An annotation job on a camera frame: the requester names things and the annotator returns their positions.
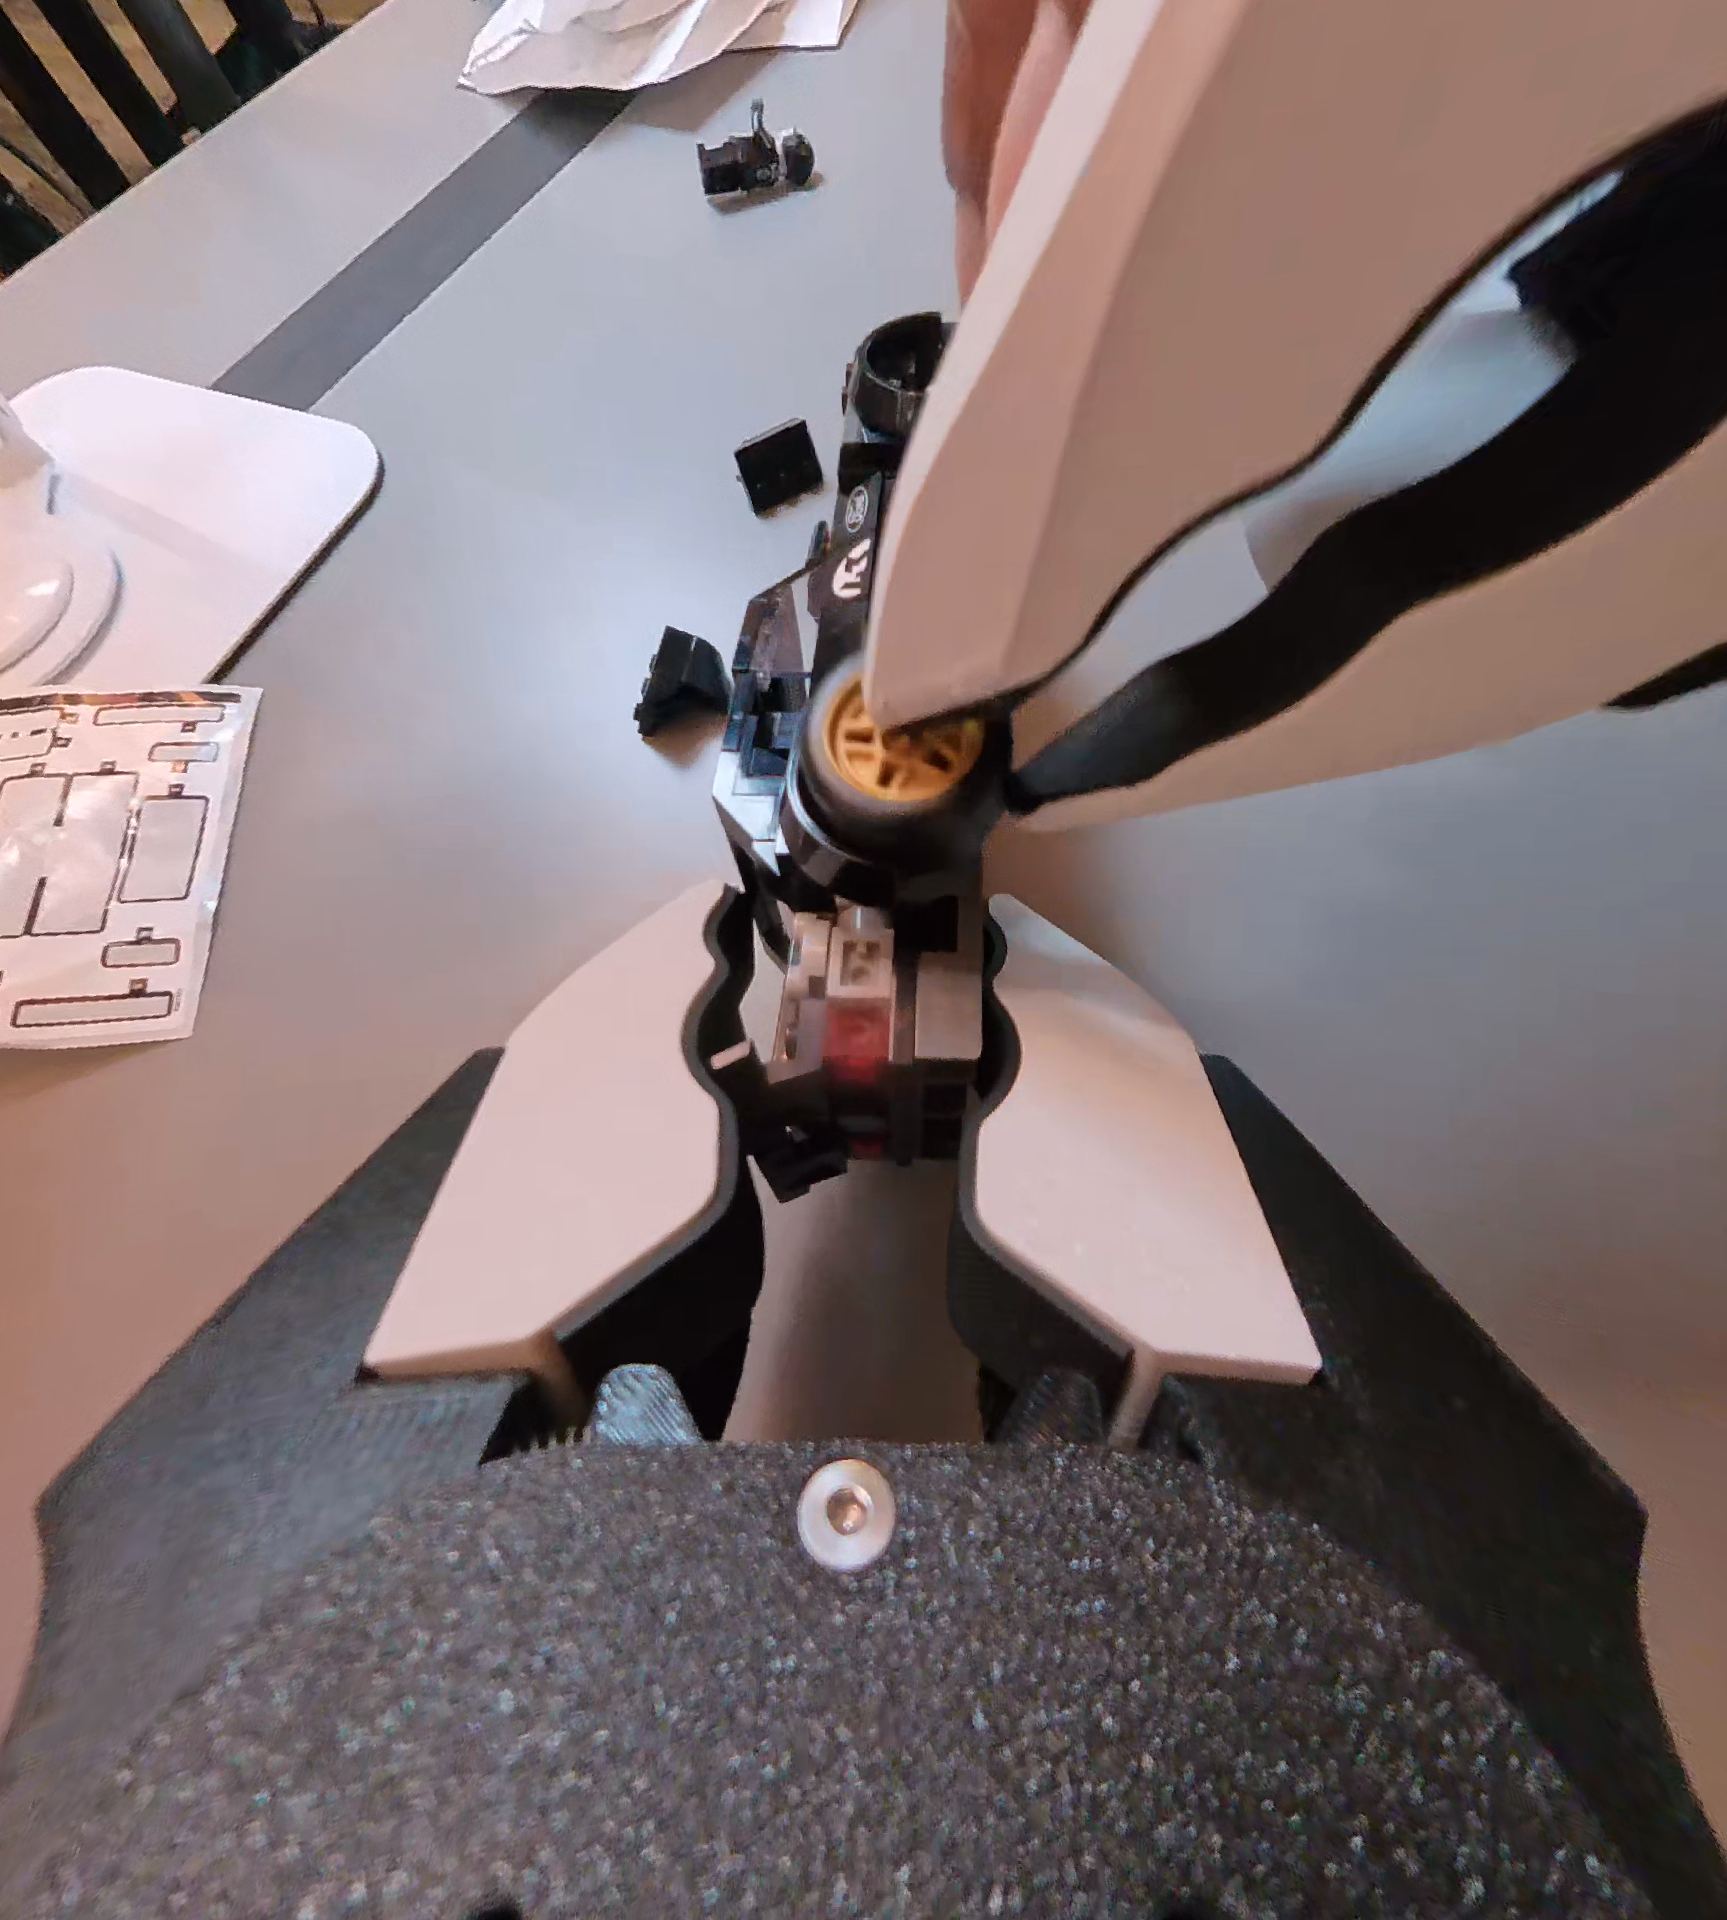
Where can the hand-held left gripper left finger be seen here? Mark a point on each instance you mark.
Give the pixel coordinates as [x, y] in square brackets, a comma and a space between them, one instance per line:
[548, 1187]

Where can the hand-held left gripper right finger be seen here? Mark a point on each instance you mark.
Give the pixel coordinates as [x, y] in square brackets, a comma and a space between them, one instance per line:
[1149, 1187]

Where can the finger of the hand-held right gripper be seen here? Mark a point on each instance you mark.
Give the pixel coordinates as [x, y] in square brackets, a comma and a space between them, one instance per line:
[1583, 616]
[1253, 210]

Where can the black lego car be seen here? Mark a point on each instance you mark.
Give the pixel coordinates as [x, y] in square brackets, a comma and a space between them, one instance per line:
[863, 1036]

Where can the small black lego piece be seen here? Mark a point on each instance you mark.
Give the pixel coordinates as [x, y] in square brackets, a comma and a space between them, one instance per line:
[757, 156]

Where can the small black lego brick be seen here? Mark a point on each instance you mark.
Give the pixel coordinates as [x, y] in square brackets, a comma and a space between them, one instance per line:
[680, 683]
[775, 463]

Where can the person's right hand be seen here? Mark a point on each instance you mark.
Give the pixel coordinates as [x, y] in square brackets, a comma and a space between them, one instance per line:
[999, 91]

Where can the white sticker sheet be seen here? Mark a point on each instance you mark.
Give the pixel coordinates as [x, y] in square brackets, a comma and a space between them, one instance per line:
[54, 870]

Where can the clear plastic parts bag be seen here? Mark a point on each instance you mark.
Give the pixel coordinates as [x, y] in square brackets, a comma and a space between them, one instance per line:
[654, 37]

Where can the white booklet stand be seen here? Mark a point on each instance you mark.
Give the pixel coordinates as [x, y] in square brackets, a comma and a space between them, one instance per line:
[204, 481]

